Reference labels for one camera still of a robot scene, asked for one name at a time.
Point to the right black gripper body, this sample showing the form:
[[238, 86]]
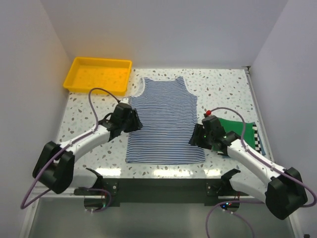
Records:
[[210, 137]]

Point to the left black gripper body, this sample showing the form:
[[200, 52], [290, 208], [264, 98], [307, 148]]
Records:
[[132, 123]]

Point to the green tank top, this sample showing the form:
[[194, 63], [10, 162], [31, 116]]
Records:
[[237, 127]]

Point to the blue striped tank top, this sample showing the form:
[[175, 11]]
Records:
[[167, 111]]

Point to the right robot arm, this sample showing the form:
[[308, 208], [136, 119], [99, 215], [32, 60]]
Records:
[[278, 188]]

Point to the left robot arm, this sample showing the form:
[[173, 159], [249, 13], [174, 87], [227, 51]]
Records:
[[55, 166]]

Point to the black white striped tank top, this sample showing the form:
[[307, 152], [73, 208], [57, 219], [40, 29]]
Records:
[[258, 144]]

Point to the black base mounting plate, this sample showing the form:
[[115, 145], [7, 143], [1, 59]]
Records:
[[116, 191]]

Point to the yellow plastic tray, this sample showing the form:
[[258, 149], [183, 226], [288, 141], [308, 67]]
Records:
[[86, 73]]

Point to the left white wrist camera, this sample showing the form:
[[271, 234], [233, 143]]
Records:
[[125, 100]]

